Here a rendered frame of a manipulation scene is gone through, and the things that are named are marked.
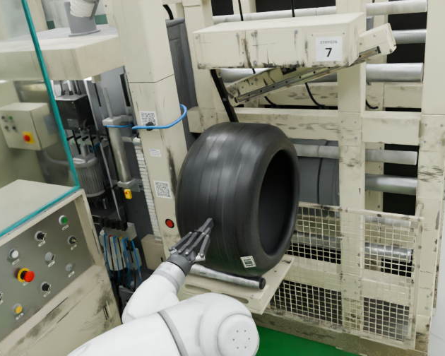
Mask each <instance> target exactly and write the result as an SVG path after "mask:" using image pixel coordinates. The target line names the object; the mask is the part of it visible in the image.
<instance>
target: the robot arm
mask: <svg viewBox="0 0 445 356"><path fill-rule="evenodd" d="M213 226H214V224H213V219H212V218H208V219H207V221H205V223H204V224H203V226H200V228H199V229H198V230H194V233H192V232H189V233H188V234H187V235H186V236H184V237H183V238H182V239H181V240H179V241H178V242H177V243H176V244H175V245H174V246H172V247H170V248H169V249H168V250H169V253H170V257H169V258H168V259H167V260H166V262H163V263H161V264H160V265H159V266H158V268H157V269H156V270H155V272H154V273H153V274H152V275H151V277H149V279H147V280H145V281H144V282H143V283H142V284H141V285H140V286H139V287H138V289H137V290H136V291H135V293H134V294H133V295H132V296H131V299H130V300H129V301H128V303H127V305H126V306H125V308H124V311H123V314H122V316H121V319H122V323H123V324H122V325H120V326H118V327H116V328H113V329H112V330H110V331H108V332H105V333H103V334H102V335H100V336H98V337H96V338H93V339H92V340H89V341H88V342H87V343H85V344H83V345H82V346H80V347H79V348H77V349H75V350H74V351H73V352H71V353H70V354H69V355H67V356H255V355H256V353H257V350H258V348H259V333H258V331H257V329H256V324H255V323H254V320H253V319H252V316H251V312H250V311H249V310H248V309H247V308H246V307H245V306H244V305H243V304H242V303H241V302H239V301H238V300H236V299H234V298H232V297H229V296H227V295H222V294H218V293H206V294H202V295H194V296H193V297H190V298H188V299H186V300H183V301H181V302H180V301H179V300H178V298H177V296H176V295H177V293H178V292H179V290H180V289H181V287H182V286H183V284H184V283H185V281H186V276H187V275H188V273H189V272H190V270H191V267H192V266H193V265H194V264H195V263H196V262H197V261H202V262H205V261H206V259H205V256H206V252H207V250H208V247H209V244H210V237H209V234H210V232H211V229H212V228H213ZM189 237H190V238H189ZM200 248H201V249H200ZM199 249H200V252H199V253H198V256H197V257H196V255H197V252H198V250H199Z"/></svg>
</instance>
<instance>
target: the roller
mask: <svg viewBox="0 0 445 356"><path fill-rule="evenodd" d="M189 273H192V274H196V275H201V276H205V277H208V278H214V279H217V280H222V281H226V282H229V283H235V284H238V285H244V286H247V287H252V288H256V289H260V290H262V289H264V288H265V285H266V280H265V278H262V277H258V276H256V277H246V276H242V275H236V274H232V273H226V272H223V271H217V270H213V269H210V268H206V267H204V266H202V265H201V264H199V263H195V264H194V265H193V266H192V267H191V270H190V272H189Z"/></svg>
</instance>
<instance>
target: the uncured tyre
mask: <svg viewBox="0 0 445 356"><path fill-rule="evenodd" d="M299 195H300V173H299V161H298V157H297V152H296V150H295V147H294V145H293V143H292V141H291V140H290V139H289V138H288V137H287V136H286V134H285V133H284V132H283V131H282V130H281V129H280V128H278V127H277V126H273V125H271V124H261V123H244V122H222V123H219V124H215V125H212V126H210V127H209V128H207V129H206V130H205V131H204V132H203V133H202V134H201V135H200V136H199V137H198V138H197V139H196V141H195V142H194V143H193V145H192V146H191V147H190V149H189V151H188V153H187V154H186V157H185V158H184V161H183V163H182V167H181V169H180V172H179V177H178V180H177V188H176V194H175V216H176V222H177V229H178V232H179V236H180V237H181V239H182V238H183V237H184V236H186V235H187V234H188V233H189V232H192V233H194V230H198V229H199V228H200V226H203V224H204V223H205V221H207V219H208V218H212V219H213V224H214V226H213V228H212V229H211V232H210V234H209V237H210V244H209V247H208V250H207V252H206V256H205V259H206V261H205V262H202V261H197V263H199V264H201V265H202V266H204V267H206V268H210V269H213V270H217V271H223V272H226V273H232V274H236V275H242V276H246V277H256V276H260V275H263V274H265V273H266V272H268V271H269V270H270V269H272V268H273V267H275V266H276V265H277V264H278V263H279V262H280V260H281V259H282V257H283V256H284V254H285V252H286V251H287V248H288V246H289V244H290V240H291V238H292V234H293V232H294V228H295V223H296V220H297V213H298V208H299ZM246 256H252V257H253V259H254V262H255V264H256V266H254V267H249V268H245V267H244V264H243V263H242V260H241V257H246Z"/></svg>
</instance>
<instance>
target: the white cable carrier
mask: <svg viewBox="0 0 445 356"><path fill-rule="evenodd" d="M133 141H135V142H141V139H140V136H139V137H138V138H137V137H136V138H134V139H133ZM142 148H143V147H142V146H141V145H135V149H136V153H137V154H136V155H137V156H138V157H137V159H138V163H139V164H140V165H139V167H140V171H141V174H142V175H141V177H142V181H143V185H144V186H143V187H144V191H146V192H145V194H146V195H147V196H146V198H147V199H146V201H147V204H148V205H149V206H148V208H149V212H150V215H151V216H150V218H151V221H152V225H153V227H154V228H153V231H154V234H155V236H159V237H161V233H160V226H159V223H158V217H157V213H156V209H155V203H154V202H153V201H154V199H153V193H152V192H151V191H152V190H151V186H150V182H149V181H150V180H149V176H148V172H146V171H147V168H146V162H145V158H144V154H143V150H142Z"/></svg>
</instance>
